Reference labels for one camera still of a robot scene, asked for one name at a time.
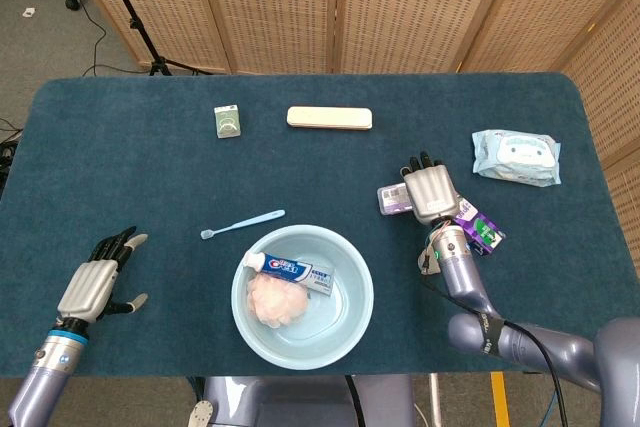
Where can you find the metal table leg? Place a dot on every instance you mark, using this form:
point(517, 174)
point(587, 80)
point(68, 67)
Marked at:
point(436, 402)

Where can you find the pink bath sponge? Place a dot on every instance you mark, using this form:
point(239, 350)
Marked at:
point(275, 302)

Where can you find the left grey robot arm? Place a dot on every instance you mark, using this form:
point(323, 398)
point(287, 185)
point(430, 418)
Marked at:
point(45, 372)

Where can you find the yellow floor tape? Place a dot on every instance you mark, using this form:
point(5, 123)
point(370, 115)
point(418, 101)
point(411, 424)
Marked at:
point(500, 402)

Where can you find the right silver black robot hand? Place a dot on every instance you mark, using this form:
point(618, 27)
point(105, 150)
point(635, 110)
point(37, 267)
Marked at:
point(432, 192)

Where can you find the small white round jar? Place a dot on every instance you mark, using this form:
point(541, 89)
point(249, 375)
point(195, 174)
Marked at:
point(425, 253)

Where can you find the light blue toothbrush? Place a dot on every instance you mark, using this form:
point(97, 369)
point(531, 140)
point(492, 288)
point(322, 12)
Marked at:
point(245, 223)

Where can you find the beige toothbrush travel case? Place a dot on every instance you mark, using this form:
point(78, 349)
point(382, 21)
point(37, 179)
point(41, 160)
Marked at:
point(329, 118)

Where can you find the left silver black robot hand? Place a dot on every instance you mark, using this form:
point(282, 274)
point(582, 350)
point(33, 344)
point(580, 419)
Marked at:
point(90, 289)

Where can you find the light blue wet wipes pack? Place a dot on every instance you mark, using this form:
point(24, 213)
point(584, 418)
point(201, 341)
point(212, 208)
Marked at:
point(517, 157)

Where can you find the blue white toothpaste tube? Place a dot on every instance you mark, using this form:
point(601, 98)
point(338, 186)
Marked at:
point(285, 268)

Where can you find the dark blue table cloth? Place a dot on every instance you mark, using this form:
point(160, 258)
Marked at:
point(125, 157)

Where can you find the light blue plastic basin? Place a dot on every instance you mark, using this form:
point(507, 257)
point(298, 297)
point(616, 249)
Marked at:
point(350, 327)

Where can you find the black tripod stand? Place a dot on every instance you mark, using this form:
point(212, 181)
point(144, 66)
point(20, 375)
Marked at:
point(134, 24)

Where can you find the purple toothpaste carton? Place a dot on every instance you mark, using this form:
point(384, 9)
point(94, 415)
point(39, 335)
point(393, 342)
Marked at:
point(482, 232)

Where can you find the grey robot torso base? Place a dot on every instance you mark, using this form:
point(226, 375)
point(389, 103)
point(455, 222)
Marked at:
point(300, 402)

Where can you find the small green floss box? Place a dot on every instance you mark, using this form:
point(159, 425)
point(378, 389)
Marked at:
point(228, 122)

